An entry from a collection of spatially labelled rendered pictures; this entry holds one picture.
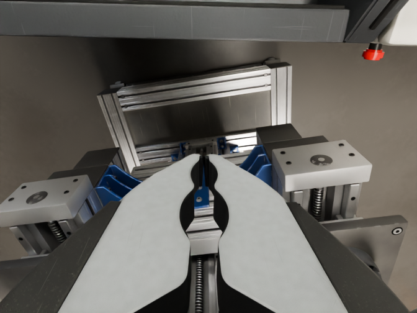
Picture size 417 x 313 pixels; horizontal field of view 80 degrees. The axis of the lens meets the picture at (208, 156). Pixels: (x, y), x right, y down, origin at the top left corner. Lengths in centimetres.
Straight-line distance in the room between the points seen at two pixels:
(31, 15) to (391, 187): 200
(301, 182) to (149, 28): 32
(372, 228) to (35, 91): 154
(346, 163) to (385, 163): 146
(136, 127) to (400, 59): 136
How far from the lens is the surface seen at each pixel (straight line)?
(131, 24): 38
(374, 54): 60
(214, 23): 37
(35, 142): 177
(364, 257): 50
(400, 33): 42
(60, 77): 153
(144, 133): 125
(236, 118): 120
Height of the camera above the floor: 132
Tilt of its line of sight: 60 degrees down
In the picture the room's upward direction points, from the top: 178 degrees clockwise
